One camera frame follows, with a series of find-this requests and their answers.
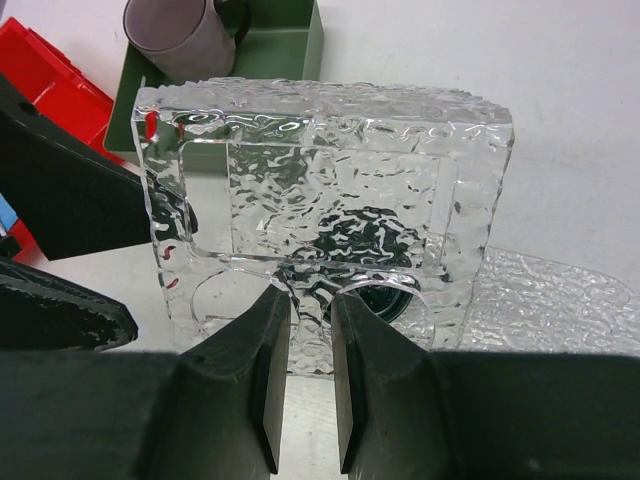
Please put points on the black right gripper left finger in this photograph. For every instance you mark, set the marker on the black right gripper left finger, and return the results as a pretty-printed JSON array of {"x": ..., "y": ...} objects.
[{"x": 212, "y": 412}]

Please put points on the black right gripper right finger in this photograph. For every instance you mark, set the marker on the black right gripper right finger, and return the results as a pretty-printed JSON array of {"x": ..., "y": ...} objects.
[{"x": 407, "y": 413}]

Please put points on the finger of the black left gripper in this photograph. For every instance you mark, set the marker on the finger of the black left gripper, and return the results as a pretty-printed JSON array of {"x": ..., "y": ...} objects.
[
  {"x": 72, "y": 200},
  {"x": 40, "y": 311}
]

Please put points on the dark green mug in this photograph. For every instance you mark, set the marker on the dark green mug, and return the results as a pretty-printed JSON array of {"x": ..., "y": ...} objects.
[{"x": 371, "y": 236}]

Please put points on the clear textured acrylic holder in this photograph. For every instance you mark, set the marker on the clear textured acrylic holder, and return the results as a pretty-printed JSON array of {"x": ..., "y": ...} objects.
[{"x": 319, "y": 189}]

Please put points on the blue toothpaste tube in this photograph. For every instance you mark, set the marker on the blue toothpaste tube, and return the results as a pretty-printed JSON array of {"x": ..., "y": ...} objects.
[{"x": 8, "y": 217}]

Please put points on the clear textured oval tray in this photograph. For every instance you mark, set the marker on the clear textured oval tray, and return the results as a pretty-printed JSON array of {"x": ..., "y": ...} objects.
[{"x": 528, "y": 304}]

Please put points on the green plastic tray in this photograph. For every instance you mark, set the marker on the green plastic tray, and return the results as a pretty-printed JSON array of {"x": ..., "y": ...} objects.
[{"x": 284, "y": 42}]

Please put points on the red plastic organizer box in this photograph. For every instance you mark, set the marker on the red plastic organizer box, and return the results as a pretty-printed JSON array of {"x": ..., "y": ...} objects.
[{"x": 59, "y": 91}]

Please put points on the grey mug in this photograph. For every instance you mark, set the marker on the grey mug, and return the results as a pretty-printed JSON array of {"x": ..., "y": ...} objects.
[{"x": 186, "y": 40}]

